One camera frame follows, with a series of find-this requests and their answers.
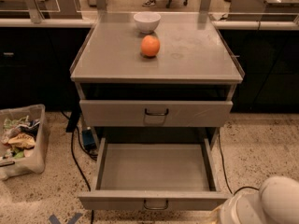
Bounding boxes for white ceramic bowl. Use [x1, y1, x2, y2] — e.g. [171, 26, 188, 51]
[134, 12, 161, 34]

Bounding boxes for blue tape floor mark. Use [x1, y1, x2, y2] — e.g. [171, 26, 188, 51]
[48, 212, 84, 224]

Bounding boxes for black floor cable right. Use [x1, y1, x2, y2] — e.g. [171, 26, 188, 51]
[217, 131, 261, 196]

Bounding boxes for grey metal drawer cabinet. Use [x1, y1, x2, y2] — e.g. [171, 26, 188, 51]
[71, 12, 244, 141]

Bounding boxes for grey drawer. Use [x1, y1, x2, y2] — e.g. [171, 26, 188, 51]
[78, 139, 231, 211]
[79, 100, 233, 127]

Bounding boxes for black floor cable left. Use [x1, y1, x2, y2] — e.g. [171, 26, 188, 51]
[61, 110, 99, 224]

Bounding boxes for clear plastic bin with trash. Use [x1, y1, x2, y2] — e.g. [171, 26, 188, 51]
[0, 105, 50, 180]

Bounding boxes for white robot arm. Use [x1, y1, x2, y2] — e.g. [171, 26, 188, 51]
[217, 176, 299, 224]

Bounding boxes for black floor cable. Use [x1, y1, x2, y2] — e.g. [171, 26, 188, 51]
[61, 110, 99, 224]
[217, 131, 261, 196]

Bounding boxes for orange fruit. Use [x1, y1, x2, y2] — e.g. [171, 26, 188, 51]
[140, 35, 160, 57]

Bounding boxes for blue power box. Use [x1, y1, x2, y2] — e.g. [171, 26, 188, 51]
[81, 129, 96, 150]

